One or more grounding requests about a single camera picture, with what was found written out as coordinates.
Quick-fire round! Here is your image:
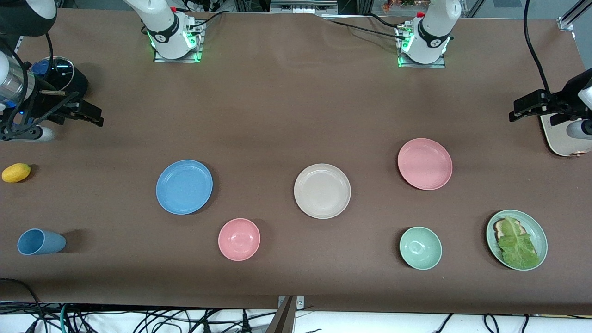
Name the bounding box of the pink plate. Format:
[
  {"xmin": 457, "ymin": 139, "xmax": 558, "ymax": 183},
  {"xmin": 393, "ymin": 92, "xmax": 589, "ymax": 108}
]
[{"xmin": 397, "ymin": 138, "xmax": 453, "ymax": 191}]

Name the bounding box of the blue plate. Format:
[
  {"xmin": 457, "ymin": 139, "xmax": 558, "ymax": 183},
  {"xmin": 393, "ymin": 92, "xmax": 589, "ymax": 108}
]
[{"xmin": 155, "ymin": 160, "xmax": 214, "ymax": 216}]

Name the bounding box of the beige rounded appliance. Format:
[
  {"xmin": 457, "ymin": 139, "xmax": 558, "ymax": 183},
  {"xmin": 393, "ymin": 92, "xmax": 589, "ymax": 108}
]
[{"xmin": 540, "ymin": 112, "xmax": 592, "ymax": 158}]

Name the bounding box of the glass lid blue knob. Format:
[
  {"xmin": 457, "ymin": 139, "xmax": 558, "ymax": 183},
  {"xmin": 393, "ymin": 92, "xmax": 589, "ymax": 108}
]
[{"xmin": 29, "ymin": 55, "xmax": 75, "ymax": 93}]

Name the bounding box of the yellow lemon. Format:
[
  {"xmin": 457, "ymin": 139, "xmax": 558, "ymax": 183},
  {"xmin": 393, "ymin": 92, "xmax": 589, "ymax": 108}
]
[{"xmin": 1, "ymin": 163, "xmax": 31, "ymax": 183}]

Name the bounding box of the toast bread slice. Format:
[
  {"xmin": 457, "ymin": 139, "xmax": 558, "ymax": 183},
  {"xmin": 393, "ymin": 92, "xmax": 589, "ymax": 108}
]
[{"xmin": 493, "ymin": 219, "xmax": 525, "ymax": 241}]

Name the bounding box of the mint green plate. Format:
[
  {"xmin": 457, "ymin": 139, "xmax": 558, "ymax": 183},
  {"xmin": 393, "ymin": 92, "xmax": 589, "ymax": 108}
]
[{"xmin": 486, "ymin": 210, "xmax": 549, "ymax": 271}]

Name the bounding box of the green lettuce leaf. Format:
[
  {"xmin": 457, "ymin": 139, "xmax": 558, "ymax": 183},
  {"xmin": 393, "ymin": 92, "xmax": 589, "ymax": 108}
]
[{"xmin": 497, "ymin": 216, "xmax": 540, "ymax": 270}]

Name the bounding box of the blue cup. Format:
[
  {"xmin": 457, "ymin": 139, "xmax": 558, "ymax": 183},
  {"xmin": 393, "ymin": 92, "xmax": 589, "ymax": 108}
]
[{"xmin": 17, "ymin": 228, "xmax": 67, "ymax": 256}]

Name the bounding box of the mint green bowl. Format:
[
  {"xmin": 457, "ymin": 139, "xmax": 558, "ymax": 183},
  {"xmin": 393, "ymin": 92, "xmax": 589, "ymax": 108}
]
[{"xmin": 399, "ymin": 226, "xmax": 443, "ymax": 271}]

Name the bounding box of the brown table cover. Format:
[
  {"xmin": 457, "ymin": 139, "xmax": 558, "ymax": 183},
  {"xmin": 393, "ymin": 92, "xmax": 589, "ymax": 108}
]
[{"xmin": 0, "ymin": 8, "xmax": 592, "ymax": 315}]

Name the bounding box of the pink bowl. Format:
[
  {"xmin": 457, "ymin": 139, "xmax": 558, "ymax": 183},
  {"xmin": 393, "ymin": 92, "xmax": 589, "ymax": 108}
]
[{"xmin": 218, "ymin": 218, "xmax": 261, "ymax": 262}]

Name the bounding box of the beige plate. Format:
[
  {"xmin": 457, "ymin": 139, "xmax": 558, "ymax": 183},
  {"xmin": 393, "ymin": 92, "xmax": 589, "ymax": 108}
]
[{"xmin": 293, "ymin": 163, "xmax": 352, "ymax": 220}]

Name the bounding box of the grey pole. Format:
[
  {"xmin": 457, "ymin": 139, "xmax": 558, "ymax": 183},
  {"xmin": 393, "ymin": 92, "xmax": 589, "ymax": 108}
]
[{"xmin": 266, "ymin": 296, "xmax": 296, "ymax": 333}]

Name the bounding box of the black pot blue handle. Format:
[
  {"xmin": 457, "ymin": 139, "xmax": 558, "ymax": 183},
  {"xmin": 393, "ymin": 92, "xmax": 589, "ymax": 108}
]
[{"xmin": 29, "ymin": 55, "xmax": 89, "ymax": 106}]

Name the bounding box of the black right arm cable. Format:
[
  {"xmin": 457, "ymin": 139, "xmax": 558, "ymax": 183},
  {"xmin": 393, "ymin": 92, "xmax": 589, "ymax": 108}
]
[{"xmin": 0, "ymin": 32, "xmax": 79, "ymax": 139}]

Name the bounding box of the aluminium frame profile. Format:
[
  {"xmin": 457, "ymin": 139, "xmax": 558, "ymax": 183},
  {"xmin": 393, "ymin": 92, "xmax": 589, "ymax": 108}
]
[{"xmin": 557, "ymin": 0, "xmax": 592, "ymax": 32}]

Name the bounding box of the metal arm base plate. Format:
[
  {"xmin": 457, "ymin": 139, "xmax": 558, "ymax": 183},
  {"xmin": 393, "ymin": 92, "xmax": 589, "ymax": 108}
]
[
  {"xmin": 154, "ymin": 21, "xmax": 204, "ymax": 63},
  {"xmin": 397, "ymin": 23, "xmax": 447, "ymax": 69}
]

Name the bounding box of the black base cable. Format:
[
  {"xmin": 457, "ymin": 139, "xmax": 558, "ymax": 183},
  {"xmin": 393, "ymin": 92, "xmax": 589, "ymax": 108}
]
[
  {"xmin": 190, "ymin": 10, "xmax": 232, "ymax": 29},
  {"xmin": 321, "ymin": 18, "xmax": 410, "ymax": 41},
  {"xmin": 365, "ymin": 13, "xmax": 410, "ymax": 31}
]

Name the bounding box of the grey metal frame bar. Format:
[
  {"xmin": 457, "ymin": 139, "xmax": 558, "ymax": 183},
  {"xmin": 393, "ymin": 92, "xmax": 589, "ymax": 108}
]
[{"xmin": 271, "ymin": 0, "xmax": 338, "ymax": 14}]

